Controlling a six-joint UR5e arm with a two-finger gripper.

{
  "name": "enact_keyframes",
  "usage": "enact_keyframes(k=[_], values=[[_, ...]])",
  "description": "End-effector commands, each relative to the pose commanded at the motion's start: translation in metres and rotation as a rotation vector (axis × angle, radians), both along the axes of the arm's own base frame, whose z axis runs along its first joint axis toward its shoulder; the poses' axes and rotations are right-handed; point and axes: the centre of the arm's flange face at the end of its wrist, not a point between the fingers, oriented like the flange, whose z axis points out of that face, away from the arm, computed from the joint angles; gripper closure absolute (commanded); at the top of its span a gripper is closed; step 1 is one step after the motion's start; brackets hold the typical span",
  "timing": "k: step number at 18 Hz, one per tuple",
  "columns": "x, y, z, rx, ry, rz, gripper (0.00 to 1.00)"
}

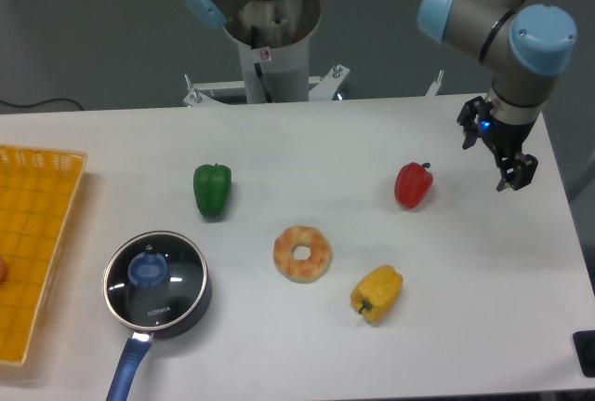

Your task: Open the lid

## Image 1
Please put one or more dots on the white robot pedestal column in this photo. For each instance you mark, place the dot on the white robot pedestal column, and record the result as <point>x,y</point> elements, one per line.
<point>273,41</point>

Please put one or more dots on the yellow plastic basket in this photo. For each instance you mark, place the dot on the yellow plastic basket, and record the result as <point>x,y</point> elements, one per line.
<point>38,187</point>

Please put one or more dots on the glass pot lid blue knob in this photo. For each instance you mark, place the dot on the glass pot lid blue knob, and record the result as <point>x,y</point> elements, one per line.
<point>155,280</point>

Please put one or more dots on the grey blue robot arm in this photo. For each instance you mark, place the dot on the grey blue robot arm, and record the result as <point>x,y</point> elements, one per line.
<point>526,48</point>

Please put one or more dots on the red bell pepper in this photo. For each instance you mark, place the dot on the red bell pepper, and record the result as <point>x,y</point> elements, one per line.
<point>412,184</point>

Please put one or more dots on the yellow bell pepper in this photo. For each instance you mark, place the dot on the yellow bell pepper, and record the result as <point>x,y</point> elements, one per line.
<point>375,294</point>

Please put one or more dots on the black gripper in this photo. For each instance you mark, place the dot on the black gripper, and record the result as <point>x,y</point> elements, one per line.
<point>502,139</point>

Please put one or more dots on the green bell pepper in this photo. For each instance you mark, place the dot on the green bell pepper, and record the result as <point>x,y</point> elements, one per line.
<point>211,186</point>

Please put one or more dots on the white metal base frame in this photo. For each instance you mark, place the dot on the white metal base frame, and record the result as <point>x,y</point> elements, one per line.
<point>321,88</point>

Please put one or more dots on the black device at table edge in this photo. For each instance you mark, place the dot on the black device at table edge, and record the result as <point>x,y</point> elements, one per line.
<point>584,342</point>

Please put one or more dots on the glazed donut bread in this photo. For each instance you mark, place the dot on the glazed donut bread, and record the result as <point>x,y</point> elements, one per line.
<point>302,254</point>

